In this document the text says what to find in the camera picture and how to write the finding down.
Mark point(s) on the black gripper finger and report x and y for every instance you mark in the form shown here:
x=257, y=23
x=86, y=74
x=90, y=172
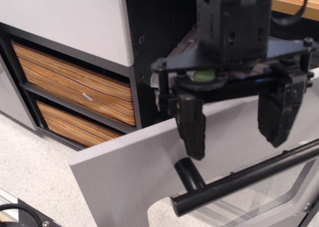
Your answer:
x=187, y=111
x=278, y=107

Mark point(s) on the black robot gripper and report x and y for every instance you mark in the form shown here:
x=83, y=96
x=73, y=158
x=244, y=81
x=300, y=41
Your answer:
x=227, y=41

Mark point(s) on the black oven door handle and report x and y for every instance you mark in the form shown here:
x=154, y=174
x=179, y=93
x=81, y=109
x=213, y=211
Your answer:
x=199, y=194

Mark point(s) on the grey oven door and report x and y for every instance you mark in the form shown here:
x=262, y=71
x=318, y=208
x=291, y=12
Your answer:
x=121, y=178

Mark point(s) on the grey oven rack tray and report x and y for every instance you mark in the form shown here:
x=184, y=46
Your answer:
x=190, y=57

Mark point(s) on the green toy bell pepper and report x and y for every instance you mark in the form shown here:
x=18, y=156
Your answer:
x=204, y=76

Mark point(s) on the wooden countertop edge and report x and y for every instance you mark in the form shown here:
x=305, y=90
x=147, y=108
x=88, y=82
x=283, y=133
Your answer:
x=284, y=11

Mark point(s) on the upper wood grain drawer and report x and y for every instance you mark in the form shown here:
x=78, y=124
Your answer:
x=90, y=90

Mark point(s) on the wood grain drawer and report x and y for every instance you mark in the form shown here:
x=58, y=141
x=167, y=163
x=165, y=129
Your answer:
x=90, y=90
x=75, y=127

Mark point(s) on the lower wood grain drawer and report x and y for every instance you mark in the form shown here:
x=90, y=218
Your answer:
x=75, y=127

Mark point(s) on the dark grey cabinet frame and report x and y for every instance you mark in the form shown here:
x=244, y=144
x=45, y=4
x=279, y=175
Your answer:
x=31, y=94

